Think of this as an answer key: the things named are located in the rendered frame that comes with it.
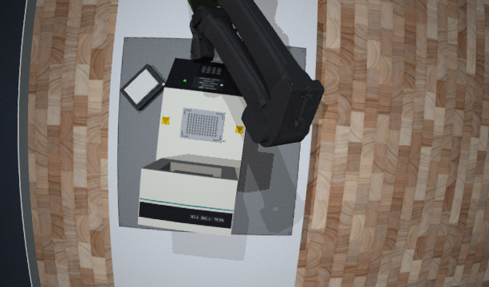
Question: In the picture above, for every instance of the white thermal cycler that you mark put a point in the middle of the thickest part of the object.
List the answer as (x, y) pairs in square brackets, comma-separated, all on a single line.
[(200, 131)]

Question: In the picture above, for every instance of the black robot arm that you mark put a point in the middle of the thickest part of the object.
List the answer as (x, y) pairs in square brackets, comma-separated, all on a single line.
[(271, 82)]

